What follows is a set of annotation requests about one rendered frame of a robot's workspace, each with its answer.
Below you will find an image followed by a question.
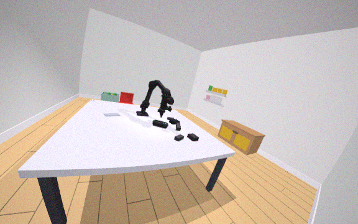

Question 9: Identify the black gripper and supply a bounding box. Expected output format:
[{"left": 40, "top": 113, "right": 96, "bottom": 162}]
[{"left": 157, "top": 102, "right": 167, "bottom": 117}]

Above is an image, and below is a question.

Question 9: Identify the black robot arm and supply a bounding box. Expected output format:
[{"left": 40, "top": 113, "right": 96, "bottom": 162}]
[{"left": 140, "top": 80, "right": 174, "bottom": 114}]

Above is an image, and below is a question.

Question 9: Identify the dark grey unit with label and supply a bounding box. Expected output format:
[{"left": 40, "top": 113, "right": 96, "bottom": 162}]
[{"left": 152, "top": 119, "right": 168, "bottom": 129}]

